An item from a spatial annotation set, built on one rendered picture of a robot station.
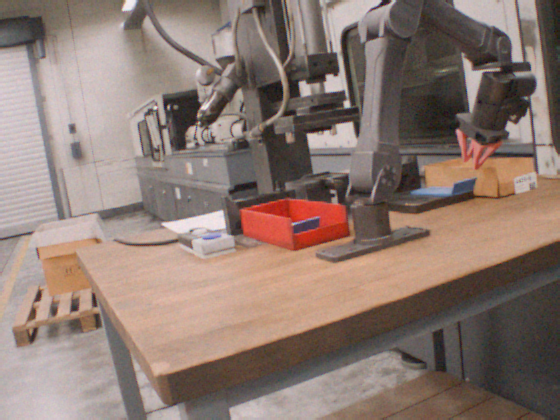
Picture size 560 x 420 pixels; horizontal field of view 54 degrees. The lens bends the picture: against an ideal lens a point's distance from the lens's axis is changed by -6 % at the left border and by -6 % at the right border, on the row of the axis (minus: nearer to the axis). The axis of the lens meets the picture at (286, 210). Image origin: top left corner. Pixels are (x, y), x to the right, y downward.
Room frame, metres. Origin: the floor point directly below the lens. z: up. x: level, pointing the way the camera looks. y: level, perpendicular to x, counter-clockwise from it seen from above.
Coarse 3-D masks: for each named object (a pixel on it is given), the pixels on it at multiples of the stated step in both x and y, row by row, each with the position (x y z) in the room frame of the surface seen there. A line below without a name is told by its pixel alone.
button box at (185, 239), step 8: (184, 232) 1.24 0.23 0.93; (192, 232) 1.20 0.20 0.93; (208, 232) 1.19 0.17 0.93; (120, 240) 1.41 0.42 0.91; (168, 240) 1.29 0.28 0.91; (176, 240) 1.29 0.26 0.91; (184, 240) 1.19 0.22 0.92; (192, 240) 1.14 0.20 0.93; (184, 248) 1.20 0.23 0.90; (192, 248) 1.15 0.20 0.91
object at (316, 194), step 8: (344, 184) 1.35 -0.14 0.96; (296, 192) 1.35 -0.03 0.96; (304, 192) 1.31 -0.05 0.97; (312, 192) 1.31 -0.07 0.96; (320, 192) 1.32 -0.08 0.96; (328, 192) 1.33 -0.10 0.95; (344, 192) 1.41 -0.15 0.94; (312, 200) 1.31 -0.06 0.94; (320, 200) 1.32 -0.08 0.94; (328, 200) 1.33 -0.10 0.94; (344, 200) 1.42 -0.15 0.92
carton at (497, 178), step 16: (496, 160) 1.33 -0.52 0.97; (512, 160) 1.29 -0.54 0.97; (528, 160) 1.24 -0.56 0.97; (432, 176) 1.39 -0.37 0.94; (448, 176) 1.33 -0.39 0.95; (464, 176) 1.28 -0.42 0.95; (480, 176) 1.23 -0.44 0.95; (496, 176) 1.19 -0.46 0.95; (512, 176) 1.29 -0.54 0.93; (528, 176) 1.23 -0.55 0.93; (480, 192) 1.24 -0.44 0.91; (496, 192) 1.19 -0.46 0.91; (512, 192) 1.20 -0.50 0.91
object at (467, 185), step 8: (456, 184) 1.20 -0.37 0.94; (464, 184) 1.21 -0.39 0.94; (472, 184) 1.23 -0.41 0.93; (416, 192) 1.31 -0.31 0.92; (424, 192) 1.29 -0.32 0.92; (432, 192) 1.27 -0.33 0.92; (440, 192) 1.25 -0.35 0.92; (448, 192) 1.23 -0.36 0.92; (456, 192) 1.21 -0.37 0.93; (464, 192) 1.22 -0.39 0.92
